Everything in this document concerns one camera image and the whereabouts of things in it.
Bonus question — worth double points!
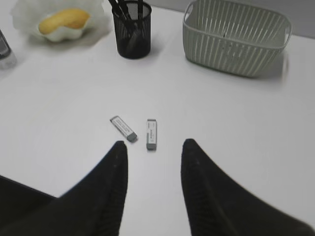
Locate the green plastic woven basket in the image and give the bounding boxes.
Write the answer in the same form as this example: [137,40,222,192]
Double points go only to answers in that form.
[183,0,292,77]

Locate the grey white eraser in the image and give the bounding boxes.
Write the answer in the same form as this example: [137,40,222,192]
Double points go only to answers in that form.
[146,119,157,151]
[110,116,138,143]

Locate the yellow mango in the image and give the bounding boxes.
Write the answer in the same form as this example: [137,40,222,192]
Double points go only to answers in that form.
[38,8,90,35]

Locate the black mesh pen holder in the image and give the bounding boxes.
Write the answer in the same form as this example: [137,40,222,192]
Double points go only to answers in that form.
[112,0,152,59]

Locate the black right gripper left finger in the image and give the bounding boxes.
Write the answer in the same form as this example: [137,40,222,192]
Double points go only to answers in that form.
[0,141,128,236]

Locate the black marker pen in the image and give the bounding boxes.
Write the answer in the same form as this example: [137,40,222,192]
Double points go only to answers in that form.
[137,0,143,20]
[109,0,126,20]
[118,0,131,20]

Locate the clear water bottle green label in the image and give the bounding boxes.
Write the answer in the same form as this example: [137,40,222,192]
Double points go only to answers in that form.
[0,31,17,70]

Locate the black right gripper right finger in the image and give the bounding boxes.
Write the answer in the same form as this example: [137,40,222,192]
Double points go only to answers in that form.
[181,139,315,236]

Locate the pale green wavy plate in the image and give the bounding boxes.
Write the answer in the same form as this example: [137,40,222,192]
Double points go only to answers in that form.
[11,0,109,43]

